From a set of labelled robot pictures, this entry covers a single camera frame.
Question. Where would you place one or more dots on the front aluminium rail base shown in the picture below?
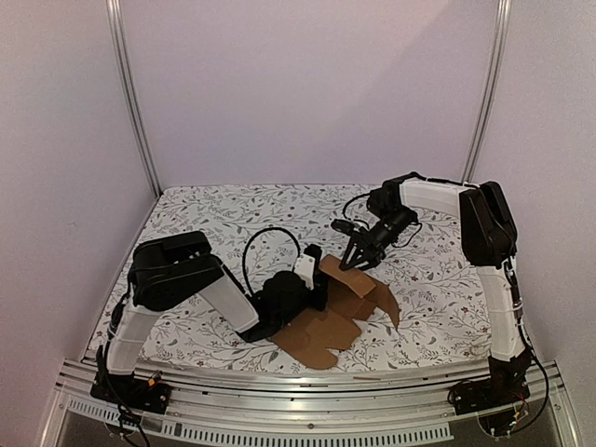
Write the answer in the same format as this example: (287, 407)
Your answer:
(406, 407)

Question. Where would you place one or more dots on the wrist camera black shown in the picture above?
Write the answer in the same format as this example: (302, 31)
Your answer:
(306, 265)
(346, 227)

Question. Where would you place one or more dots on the floral patterned table mat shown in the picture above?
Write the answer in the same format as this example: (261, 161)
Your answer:
(257, 231)

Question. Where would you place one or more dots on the brown cardboard box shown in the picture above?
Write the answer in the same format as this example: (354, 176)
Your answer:
(352, 296)

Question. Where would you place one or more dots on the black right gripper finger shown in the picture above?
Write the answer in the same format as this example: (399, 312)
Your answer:
(352, 254)
(370, 259)

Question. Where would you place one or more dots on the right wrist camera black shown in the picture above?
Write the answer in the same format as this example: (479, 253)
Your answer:
(346, 227)

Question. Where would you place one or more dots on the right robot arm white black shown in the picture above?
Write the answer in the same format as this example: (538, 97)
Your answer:
(488, 237)

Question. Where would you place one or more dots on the right aluminium frame post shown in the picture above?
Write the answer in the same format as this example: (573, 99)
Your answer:
(489, 90)

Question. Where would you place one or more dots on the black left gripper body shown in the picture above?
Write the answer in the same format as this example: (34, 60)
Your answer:
(321, 291)

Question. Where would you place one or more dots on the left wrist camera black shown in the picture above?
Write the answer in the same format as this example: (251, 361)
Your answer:
(306, 265)

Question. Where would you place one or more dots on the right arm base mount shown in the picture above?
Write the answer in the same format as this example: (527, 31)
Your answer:
(505, 385)

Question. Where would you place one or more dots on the left aluminium frame post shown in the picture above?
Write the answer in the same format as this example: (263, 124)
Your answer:
(118, 35)

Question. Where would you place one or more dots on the aluminium frame post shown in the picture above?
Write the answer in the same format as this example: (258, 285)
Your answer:
(489, 90)
(118, 35)

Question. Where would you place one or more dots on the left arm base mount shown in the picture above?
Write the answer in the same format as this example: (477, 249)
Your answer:
(131, 392)

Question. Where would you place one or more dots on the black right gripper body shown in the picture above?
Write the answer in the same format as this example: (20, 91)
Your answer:
(364, 243)

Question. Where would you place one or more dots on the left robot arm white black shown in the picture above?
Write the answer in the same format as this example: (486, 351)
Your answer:
(167, 271)

